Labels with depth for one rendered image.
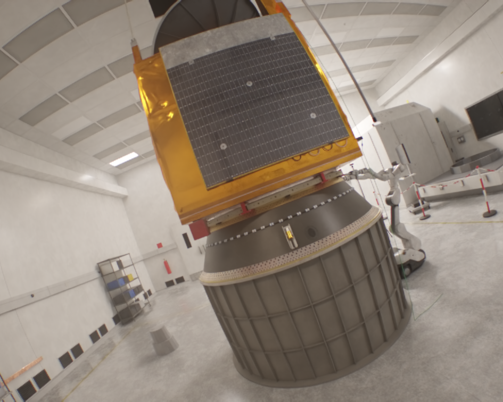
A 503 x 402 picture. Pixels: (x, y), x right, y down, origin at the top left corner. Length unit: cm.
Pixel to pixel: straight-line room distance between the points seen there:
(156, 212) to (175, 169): 863
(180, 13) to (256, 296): 329
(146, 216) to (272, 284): 917
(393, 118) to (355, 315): 764
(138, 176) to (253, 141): 935
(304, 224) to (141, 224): 932
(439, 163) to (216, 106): 873
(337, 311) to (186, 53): 264
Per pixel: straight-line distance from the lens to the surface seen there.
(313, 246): 206
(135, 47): 293
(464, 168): 771
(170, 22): 354
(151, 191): 1090
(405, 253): 381
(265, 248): 213
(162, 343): 447
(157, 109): 240
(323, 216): 221
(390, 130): 893
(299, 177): 216
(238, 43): 260
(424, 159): 951
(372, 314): 245
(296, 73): 246
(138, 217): 1104
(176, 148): 222
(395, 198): 389
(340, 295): 221
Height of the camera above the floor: 161
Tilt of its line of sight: 3 degrees up
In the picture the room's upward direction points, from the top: 21 degrees counter-clockwise
